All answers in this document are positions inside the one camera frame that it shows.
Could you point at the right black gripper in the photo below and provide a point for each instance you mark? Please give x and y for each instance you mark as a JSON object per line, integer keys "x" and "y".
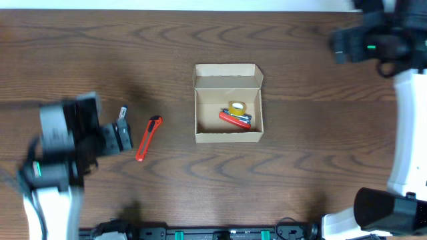
{"x": 341, "y": 45}

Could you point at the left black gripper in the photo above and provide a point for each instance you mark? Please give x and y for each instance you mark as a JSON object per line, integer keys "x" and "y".
{"x": 117, "y": 138}

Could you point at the blue whiteboard marker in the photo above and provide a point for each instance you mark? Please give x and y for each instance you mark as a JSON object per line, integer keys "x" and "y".
{"x": 123, "y": 112}

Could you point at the orange utility knife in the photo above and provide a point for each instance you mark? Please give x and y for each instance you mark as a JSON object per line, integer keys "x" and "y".
{"x": 153, "y": 124}

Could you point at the cardboard box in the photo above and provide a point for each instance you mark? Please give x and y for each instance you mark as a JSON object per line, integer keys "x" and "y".
{"x": 215, "y": 85}

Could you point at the yellow tape roll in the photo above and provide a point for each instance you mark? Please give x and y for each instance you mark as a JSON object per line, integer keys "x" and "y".
{"x": 237, "y": 108}

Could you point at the black whiteboard marker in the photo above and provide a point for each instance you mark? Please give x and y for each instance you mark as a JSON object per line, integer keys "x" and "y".
{"x": 244, "y": 116}

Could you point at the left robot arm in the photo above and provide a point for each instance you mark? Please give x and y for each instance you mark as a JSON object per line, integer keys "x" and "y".
{"x": 51, "y": 178}

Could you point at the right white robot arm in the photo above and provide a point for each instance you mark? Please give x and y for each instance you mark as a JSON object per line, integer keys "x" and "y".
{"x": 397, "y": 40}

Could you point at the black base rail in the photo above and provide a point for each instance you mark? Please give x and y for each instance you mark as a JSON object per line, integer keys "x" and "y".
{"x": 295, "y": 231}

